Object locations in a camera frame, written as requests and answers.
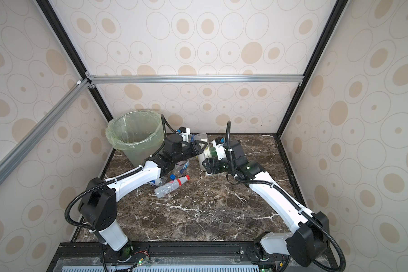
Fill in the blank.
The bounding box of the clear bottle blue cap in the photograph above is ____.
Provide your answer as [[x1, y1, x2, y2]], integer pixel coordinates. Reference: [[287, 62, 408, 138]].
[[170, 160, 190, 180]]

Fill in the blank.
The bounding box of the square matcha label bottle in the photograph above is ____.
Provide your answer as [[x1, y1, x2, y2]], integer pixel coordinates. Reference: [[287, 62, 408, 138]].
[[194, 133, 213, 175]]

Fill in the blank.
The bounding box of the green mesh bin with liner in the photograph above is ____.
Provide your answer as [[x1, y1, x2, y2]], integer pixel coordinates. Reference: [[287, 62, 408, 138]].
[[105, 111, 164, 167]]

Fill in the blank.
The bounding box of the white bottle red cap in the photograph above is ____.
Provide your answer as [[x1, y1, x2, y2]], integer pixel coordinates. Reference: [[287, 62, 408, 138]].
[[154, 175, 190, 198]]

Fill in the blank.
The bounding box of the small blue label water bottle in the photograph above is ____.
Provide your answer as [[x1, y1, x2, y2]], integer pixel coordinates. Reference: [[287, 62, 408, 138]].
[[148, 176, 171, 187]]

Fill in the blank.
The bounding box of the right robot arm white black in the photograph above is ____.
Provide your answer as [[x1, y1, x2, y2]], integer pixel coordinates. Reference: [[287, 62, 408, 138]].
[[202, 137, 330, 267]]

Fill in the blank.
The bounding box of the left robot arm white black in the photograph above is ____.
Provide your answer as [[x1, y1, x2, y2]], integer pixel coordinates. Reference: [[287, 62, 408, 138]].
[[78, 134, 208, 252]]

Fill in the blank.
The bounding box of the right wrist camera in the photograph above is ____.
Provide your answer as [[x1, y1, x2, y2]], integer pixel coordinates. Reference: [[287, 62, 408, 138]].
[[212, 137, 226, 160]]

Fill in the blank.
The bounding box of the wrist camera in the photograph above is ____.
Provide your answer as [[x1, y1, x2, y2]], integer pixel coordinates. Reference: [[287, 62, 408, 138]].
[[177, 126, 191, 142], [212, 137, 226, 160]]

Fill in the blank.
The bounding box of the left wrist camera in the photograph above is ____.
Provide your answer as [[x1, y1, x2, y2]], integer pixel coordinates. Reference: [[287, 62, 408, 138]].
[[177, 126, 191, 142]]

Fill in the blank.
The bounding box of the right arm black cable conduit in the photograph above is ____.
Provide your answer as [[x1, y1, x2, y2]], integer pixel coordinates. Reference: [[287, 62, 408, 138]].
[[225, 120, 347, 272]]

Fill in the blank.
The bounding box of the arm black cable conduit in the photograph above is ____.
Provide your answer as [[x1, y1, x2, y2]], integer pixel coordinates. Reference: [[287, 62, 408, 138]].
[[225, 120, 347, 272], [64, 113, 177, 230]]

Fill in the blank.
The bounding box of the horizontal aluminium rail back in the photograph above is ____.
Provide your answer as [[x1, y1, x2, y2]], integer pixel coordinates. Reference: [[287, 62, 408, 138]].
[[88, 74, 304, 84]]

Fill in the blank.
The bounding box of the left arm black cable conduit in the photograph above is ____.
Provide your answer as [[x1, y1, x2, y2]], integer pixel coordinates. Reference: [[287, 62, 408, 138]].
[[64, 113, 177, 230]]

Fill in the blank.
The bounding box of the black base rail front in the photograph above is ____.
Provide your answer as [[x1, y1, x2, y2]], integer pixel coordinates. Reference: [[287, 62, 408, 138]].
[[47, 241, 320, 272]]

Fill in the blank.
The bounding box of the diagonal aluminium rail left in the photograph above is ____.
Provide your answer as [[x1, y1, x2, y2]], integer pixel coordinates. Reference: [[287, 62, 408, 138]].
[[0, 79, 90, 186]]

